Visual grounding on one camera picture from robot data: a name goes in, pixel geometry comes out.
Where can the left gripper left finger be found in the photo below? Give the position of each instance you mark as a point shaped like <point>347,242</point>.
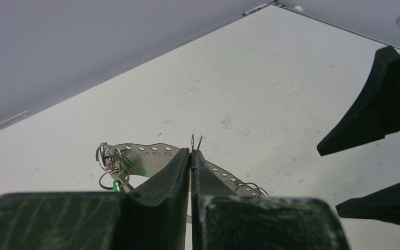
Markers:
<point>152,216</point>

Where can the red white marker pen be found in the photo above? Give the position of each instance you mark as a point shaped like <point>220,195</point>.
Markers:
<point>253,10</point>

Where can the aluminium frame rail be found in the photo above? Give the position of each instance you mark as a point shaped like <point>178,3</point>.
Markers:
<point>339,26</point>

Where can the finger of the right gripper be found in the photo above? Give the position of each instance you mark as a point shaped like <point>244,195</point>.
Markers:
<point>376,111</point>
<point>383,205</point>

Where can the green key tag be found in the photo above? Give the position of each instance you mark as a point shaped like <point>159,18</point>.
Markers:
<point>124,169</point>

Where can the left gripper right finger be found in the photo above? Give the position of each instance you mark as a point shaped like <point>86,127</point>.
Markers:
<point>221,219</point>

